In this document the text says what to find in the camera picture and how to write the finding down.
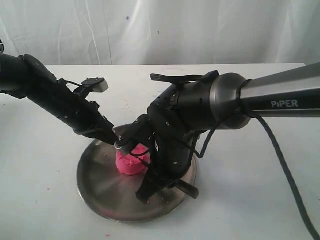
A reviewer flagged round stainless steel plate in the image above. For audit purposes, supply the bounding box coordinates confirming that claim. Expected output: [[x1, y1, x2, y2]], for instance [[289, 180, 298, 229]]
[[77, 139, 188, 223]]

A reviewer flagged white backdrop curtain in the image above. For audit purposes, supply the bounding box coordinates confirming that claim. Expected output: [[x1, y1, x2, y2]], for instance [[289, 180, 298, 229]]
[[0, 0, 320, 65]]

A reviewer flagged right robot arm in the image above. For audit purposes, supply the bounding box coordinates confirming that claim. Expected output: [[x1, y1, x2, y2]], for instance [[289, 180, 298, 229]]
[[136, 63, 320, 204]]

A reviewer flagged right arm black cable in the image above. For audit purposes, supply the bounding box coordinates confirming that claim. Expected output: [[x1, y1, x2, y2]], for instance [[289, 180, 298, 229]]
[[182, 79, 320, 240]]

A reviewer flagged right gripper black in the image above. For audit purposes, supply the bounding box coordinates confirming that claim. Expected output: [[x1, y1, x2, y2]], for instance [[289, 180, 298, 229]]
[[136, 101, 199, 205]]

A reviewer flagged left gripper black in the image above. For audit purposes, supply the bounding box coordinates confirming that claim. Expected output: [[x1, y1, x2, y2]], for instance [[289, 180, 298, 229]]
[[24, 54, 117, 145]]

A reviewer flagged pink dough lump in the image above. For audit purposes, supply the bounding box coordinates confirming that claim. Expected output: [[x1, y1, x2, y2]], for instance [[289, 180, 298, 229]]
[[115, 144, 151, 176]]

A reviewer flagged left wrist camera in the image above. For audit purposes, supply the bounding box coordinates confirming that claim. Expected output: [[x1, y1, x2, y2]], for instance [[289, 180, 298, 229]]
[[81, 77, 109, 93]]

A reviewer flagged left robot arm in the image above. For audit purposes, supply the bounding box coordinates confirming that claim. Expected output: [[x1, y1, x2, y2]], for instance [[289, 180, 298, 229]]
[[0, 53, 118, 145]]

